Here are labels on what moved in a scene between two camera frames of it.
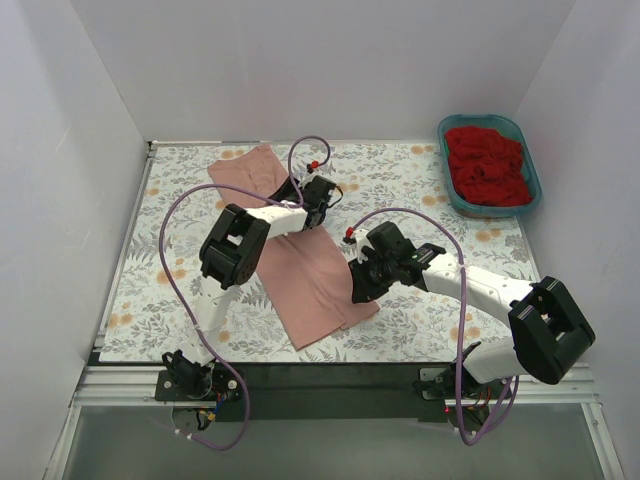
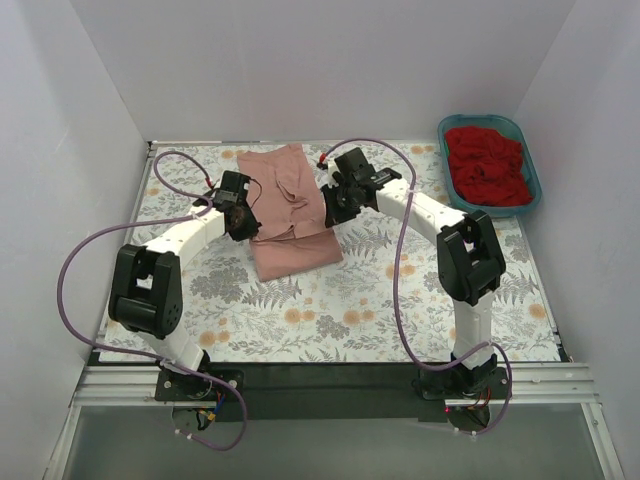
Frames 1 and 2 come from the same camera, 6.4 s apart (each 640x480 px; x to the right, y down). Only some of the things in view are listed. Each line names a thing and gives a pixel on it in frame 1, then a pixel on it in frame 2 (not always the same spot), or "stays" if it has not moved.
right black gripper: [370, 273] -> [335, 209]
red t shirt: [486, 168] stays
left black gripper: [288, 189] -> [245, 226]
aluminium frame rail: [107, 384] stays
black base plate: [387, 392] stays
